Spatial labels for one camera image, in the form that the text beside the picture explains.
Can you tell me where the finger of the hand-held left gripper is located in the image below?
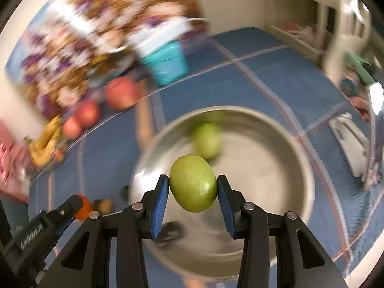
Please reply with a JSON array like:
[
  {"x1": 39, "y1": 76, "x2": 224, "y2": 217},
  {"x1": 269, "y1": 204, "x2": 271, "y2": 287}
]
[{"x1": 45, "y1": 195, "x2": 84, "y2": 240}]

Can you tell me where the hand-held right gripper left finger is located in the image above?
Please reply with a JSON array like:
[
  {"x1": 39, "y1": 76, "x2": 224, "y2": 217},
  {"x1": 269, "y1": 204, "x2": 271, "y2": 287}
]
[{"x1": 39, "y1": 174, "x2": 170, "y2": 288}]

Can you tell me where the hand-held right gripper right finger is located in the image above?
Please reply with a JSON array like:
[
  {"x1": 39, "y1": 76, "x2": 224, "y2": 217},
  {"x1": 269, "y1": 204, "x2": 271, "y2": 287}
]
[{"x1": 216, "y1": 174, "x2": 348, "y2": 288}]

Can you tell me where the orange tangerine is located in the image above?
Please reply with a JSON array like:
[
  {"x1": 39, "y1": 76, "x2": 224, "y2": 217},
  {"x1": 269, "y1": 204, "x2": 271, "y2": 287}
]
[{"x1": 75, "y1": 196, "x2": 93, "y2": 221}]

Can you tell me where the green jujube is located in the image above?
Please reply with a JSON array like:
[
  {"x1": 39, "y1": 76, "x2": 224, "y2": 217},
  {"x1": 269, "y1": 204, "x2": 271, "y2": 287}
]
[
  {"x1": 193, "y1": 123, "x2": 222, "y2": 160},
  {"x1": 169, "y1": 154, "x2": 218, "y2": 213}
]

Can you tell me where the round metal plate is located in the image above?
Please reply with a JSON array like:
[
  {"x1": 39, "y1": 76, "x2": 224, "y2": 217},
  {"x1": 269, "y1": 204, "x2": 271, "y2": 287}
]
[{"x1": 129, "y1": 106, "x2": 315, "y2": 281}]

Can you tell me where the yellow banana bunch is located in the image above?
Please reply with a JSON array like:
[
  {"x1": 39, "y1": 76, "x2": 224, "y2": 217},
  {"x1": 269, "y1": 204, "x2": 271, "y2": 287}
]
[{"x1": 29, "y1": 115, "x2": 62, "y2": 167}]

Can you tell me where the pink flower bouquet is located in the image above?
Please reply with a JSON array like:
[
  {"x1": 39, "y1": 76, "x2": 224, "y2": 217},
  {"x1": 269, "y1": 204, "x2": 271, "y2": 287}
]
[{"x1": 0, "y1": 120, "x2": 33, "y2": 201}]

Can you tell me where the pale red apple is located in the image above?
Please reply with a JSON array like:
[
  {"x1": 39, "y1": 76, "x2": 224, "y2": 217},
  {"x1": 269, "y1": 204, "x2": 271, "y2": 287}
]
[{"x1": 62, "y1": 116, "x2": 82, "y2": 139}]

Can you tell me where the large red apple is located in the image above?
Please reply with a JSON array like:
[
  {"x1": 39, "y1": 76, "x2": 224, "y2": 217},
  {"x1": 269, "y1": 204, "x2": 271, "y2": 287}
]
[{"x1": 106, "y1": 77, "x2": 138, "y2": 110}]

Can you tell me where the blue plaid tablecloth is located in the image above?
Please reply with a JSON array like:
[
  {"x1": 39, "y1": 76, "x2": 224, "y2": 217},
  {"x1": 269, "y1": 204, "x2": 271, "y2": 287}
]
[{"x1": 28, "y1": 27, "x2": 384, "y2": 288}]

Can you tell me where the white plastic object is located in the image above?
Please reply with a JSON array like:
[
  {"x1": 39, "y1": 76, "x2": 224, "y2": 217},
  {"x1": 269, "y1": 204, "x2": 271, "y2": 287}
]
[{"x1": 328, "y1": 112, "x2": 371, "y2": 178}]

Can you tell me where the teal box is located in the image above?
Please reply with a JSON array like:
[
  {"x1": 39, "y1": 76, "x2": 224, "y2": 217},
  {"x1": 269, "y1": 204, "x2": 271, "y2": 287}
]
[{"x1": 139, "y1": 40, "x2": 189, "y2": 86}]

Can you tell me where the white desk lamp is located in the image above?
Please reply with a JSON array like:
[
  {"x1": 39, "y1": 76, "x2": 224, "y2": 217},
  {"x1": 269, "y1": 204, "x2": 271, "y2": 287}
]
[{"x1": 114, "y1": 16, "x2": 210, "y2": 56}]

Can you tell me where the white shelf unit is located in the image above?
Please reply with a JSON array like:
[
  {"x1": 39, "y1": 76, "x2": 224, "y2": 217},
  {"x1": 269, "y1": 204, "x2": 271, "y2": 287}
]
[{"x1": 270, "y1": 0, "x2": 330, "y2": 63}]

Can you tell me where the floral painting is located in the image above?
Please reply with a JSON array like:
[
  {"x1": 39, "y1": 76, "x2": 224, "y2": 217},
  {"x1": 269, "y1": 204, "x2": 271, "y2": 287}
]
[{"x1": 6, "y1": 0, "x2": 207, "y2": 117}]

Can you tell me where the white chair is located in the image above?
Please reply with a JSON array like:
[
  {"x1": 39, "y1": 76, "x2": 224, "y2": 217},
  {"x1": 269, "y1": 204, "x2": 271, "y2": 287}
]
[{"x1": 322, "y1": 0, "x2": 384, "y2": 120}]

